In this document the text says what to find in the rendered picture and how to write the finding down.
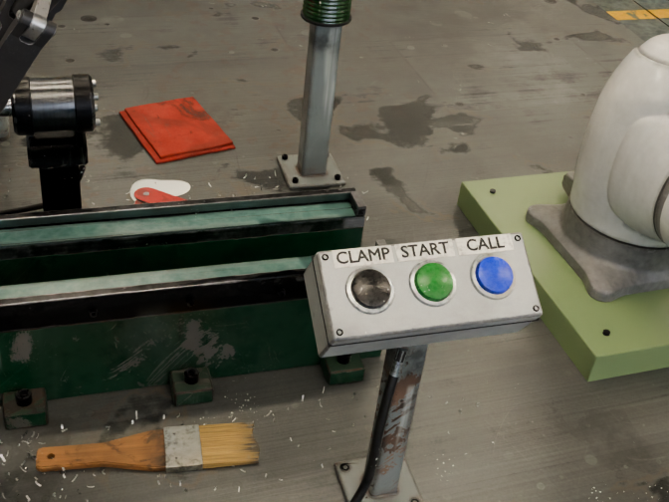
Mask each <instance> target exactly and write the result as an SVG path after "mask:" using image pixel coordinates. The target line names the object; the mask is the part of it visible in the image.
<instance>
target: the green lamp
mask: <svg viewBox="0 0 669 502"><path fill-rule="evenodd" d="M303 2H304V4H303V14H304V16H305V17H306V18H308V19H310V20H312V21H314V22H318V23H323V24H339V23H343V22H345V21H347V20H348V19H349V16H350V7H351V0H304V1H303Z"/></svg>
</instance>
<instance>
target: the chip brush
mask: <svg viewBox="0 0 669 502"><path fill-rule="evenodd" d="M254 424H255V423H254V422H237V423H220V424H206V425H198V424H194V425H181V426H168V427H163V429H156V430H150V431H146V432H142V433H138V434H134V435H131V436H127V437H123V438H119V439H115V440H111V441H108V442H103V443H90V444H78V445H65V446H53V447H42V448H40V449H38V451H37V458H36V469H37V471H41V472H46V471H58V470H63V469H62V467H64V468H65V470H70V469H81V468H93V467H113V468H122V469H132V470H142V471H152V472H153V471H154V472H156V471H166V473H169V472H180V471H191V470H202V469H204V468H215V467H225V466H235V465H245V464H254V463H259V455H260V448H259V445H258V443H257V441H256V439H255V438H254V435H253V428H254ZM52 457H53V459H51V458H52Z"/></svg>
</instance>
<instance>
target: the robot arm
mask: <svg viewBox="0 0 669 502"><path fill-rule="evenodd" d="M66 1H67V0H0V114H1V113H2V111H4V109H5V106H6V104H7V103H8V101H9V100H10V98H11V97H12V95H13V94H14V92H15V90H16V89H17V87H18V86H19V84H20V83H21V81H22V80H23V78H24V76H25V75H26V73H27V72H28V70H29V69H30V67H31V65H32V64H33V62H34V61H35V59H36V58H37V56H38V55H39V53H40V51H41V50H42V48H43V47H44V46H45V45H46V44H47V43H48V42H49V41H50V39H51V38H53V36H55V34H56V32H57V24H56V23H54V22H52V20H53V18H54V16H55V14H56V13H58V12H60V11H61V10H62V9H63V7H64V5H65V3H66ZM561 184H562V187H563V189H564V191H565V193H566V195H567V196H568V200H567V202H566V203H563V204H555V205H553V204H535V205H532V206H530V207H529V208H528V211H527V215H526V220H527V222H528V223H530V224H531V225H532V226H534V227H535V228H537V229H538V230H539V231H540V232H542V233H543V235H544V236H545V237H546V238H547V239H548V240H549V241H550V243H551V244H552V245H553V246H554V247H555V249H556V250H557V251H558V253H559V254H560V256H561V257H562V258H563V259H564V260H565V261H566V263H567V264H568V265H569V266H570V267H571V268H572V270H573V271H574V272H575V273H576V274H577V276H578V277H579V278H580V279H581V280H582V282H583V284H584V286H585V289H586V292H587V294H588V295H589V296H590V297H591V298H593V299H594V300H596V301H599V302H605V303H607V302H612V301H614V300H616V299H617V298H619V297H622V296H625V295H631V294H637V293H643V292H649V291H655V290H661V289H668V288H669V34H661V35H657V36H654V37H652V38H650V39H649V40H647V41H646V42H645V43H643V44H642V45H641V46H639V48H638V47H636V48H634V49H633V50H632V51H631V52H630V53H629V54H628V55H627V56H626V57H625V58H624V59H623V60H622V62H621V63H620V64H619V65H618V67H617V68H616V69H615V70H614V72H613V73H612V75H611V76H610V78H609V79H608V81H607V82H606V84H605V86H604V87H603V89H602V91H601V93H600V95H599V97H598V100H597V102H596V104H595V107H594V109H593V112H592V115H591V117H590V120H589V123H588V126H587V129H586V132H585V135H584V138H583V142H582V145H581V149H580V152H579V156H578V160H577V164H576V168H575V171H569V172H568V173H567V174H565V175H564V176H563V180H562V183H561Z"/></svg>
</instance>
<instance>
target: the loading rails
mask: <svg viewBox="0 0 669 502"><path fill-rule="evenodd" d="M365 211H366V205H365V203H364V201H363V199H362V197H361V195H360V194H359V192H358V191H357V190H356V188H355V187H349V188H336V189H323V190H310V191H297V192H284V193H271V194H258V195H245V196H232V197H219V198H207V199H194V200H181V201H168V202H155V203H142V204H130V205H117V206H104V207H91V208H78V209H65V210H52V211H39V212H27V213H14V214H1V215H0V406H3V420H4V426H5V428H6V429H7V430H10V429H17V428H24V427H31V426H38V425H46V424H48V421H49V418H48V405H47V400H50V399H58V398H65V397H73V396H80V395H88V394H96V393H103V392H111V391H118V390H126V389H134V388H141V387H149V386H156V385H164V384H170V389H171V394H172V399H173V403H174V405H175V406H182V405H189V404H196V403H203V402H211V401H213V398H214V387H213V383H212V378H217V377H230V376H238V375H245V374H253V373H261V372H268V371H276V370H283V369H291V368H299V367H306V366H314V365H321V367H322V369H323V372H324V375H325V377H326V380H327V382H328V385H333V384H340V383H348V382H355V381H362V380H363V377H364V371H365V367H364V364H363V362H362V360H361V359H367V358H374V357H380V356H381V350H379V351H371V352H363V353H356V354H348V355H340V356H333V357H325V358H321V357H319V354H318V348H317V343H316V337H315V332H314V327H313V321H312V316H311V310H310V305H309V299H308V294H307V289H306V283H305V278H304V273H305V271H306V270H307V268H308V267H309V265H310V263H311V262H312V255H316V254H317V252H320V251H329V250H338V249H349V248H359V247H360V245H361V238H362V231H363V226H364V219H365V216H364V215H365Z"/></svg>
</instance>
